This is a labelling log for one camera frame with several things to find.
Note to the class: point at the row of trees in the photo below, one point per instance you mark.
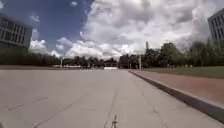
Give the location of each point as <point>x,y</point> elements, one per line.
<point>166,55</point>

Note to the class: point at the robot's own part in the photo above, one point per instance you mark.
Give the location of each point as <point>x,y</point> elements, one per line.
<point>114,122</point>

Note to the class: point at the pale pole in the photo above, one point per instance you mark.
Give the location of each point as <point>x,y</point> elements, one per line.
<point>61,62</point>
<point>140,62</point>

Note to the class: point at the dark stone kerb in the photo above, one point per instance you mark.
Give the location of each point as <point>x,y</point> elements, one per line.
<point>186,98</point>

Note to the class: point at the tall grey building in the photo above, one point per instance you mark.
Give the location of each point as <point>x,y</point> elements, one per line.
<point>217,28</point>

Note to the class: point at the grey concrete paved plaza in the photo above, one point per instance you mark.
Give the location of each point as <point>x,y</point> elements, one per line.
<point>83,96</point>

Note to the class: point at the reddish brown paved strip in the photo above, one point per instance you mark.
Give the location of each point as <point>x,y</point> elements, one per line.
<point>193,85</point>

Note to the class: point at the grey building with windows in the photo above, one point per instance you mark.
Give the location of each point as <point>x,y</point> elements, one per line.
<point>13,33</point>

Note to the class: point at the green grass lawn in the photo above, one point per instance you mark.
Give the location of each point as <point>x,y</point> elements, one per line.
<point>193,71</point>

